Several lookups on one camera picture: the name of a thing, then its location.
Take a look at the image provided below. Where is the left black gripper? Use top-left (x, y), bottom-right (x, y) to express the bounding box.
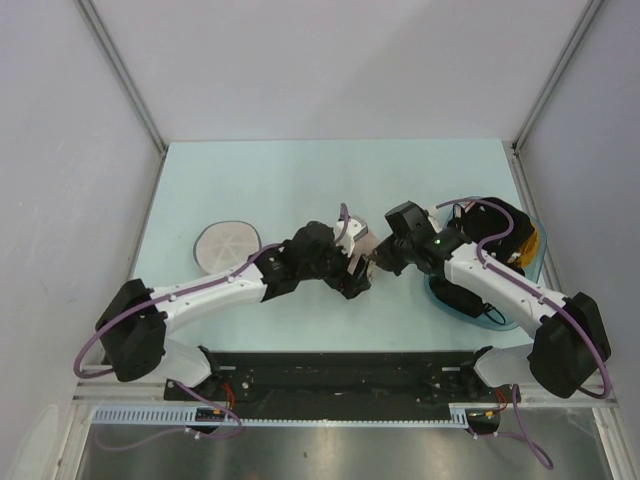
top-left (299, 235), bottom-right (370, 299)

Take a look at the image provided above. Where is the pink mesh laundry bag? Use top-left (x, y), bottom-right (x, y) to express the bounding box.
top-left (347, 224), bottom-right (380, 283)

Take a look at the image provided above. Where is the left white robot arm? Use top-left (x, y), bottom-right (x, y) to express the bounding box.
top-left (96, 218), bottom-right (378, 400)

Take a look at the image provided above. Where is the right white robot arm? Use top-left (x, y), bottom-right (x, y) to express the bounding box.
top-left (374, 201), bottom-right (612, 401)

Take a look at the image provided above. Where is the black bra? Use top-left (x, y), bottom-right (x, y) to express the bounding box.
top-left (447, 197), bottom-right (534, 267)

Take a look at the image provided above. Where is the grey-trimmed mesh laundry bag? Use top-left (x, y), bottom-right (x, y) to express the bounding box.
top-left (193, 221), bottom-right (262, 275)

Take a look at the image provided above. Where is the teal plastic basin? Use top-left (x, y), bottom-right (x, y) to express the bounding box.
top-left (425, 197), bottom-right (563, 337)

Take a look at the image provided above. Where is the yellow garment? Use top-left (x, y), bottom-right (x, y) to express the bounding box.
top-left (509, 225), bottom-right (540, 269)

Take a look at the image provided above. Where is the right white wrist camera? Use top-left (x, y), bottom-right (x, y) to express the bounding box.
top-left (424, 205), bottom-right (442, 231)

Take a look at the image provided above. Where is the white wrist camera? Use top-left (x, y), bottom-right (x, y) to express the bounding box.
top-left (333, 217), bottom-right (369, 257)
top-left (424, 205), bottom-right (442, 231)

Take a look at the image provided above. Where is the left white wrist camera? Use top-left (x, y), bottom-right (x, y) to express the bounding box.
top-left (333, 217), bottom-right (369, 257)

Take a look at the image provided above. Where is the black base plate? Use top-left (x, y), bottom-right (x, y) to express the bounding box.
top-left (195, 351), bottom-right (513, 420)

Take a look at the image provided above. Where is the white slotted cable duct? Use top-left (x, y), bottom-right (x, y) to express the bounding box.
top-left (92, 405), bottom-right (498, 429)

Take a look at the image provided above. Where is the aluminium side rail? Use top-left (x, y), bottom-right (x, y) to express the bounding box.
top-left (509, 144), bottom-right (631, 480)

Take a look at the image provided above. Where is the right aluminium frame post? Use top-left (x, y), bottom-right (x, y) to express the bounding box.
top-left (511, 0), bottom-right (608, 155)

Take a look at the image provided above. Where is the aluminium frame post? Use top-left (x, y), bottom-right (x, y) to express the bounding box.
top-left (73, 0), bottom-right (168, 158)
top-left (511, 0), bottom-right (608, 155)

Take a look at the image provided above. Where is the left aluminium frame post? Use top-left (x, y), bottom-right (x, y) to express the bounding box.
top-left (73, 0), bottom-right (168, 158)

